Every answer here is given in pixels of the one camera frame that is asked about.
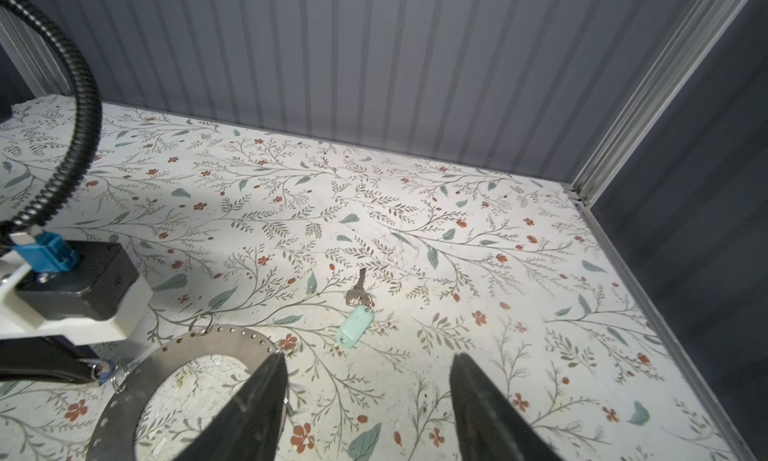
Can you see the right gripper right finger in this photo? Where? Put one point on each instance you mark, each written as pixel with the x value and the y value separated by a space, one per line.
pixel 488 426

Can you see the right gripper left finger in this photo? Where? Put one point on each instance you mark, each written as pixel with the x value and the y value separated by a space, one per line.
pixel 250 424

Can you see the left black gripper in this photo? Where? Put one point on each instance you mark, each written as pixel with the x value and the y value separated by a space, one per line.
pixel 49 359

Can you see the green-capped key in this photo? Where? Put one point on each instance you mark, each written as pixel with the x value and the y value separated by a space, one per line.
pixel 360 318

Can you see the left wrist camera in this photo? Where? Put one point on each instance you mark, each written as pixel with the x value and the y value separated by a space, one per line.
pixel 88 292

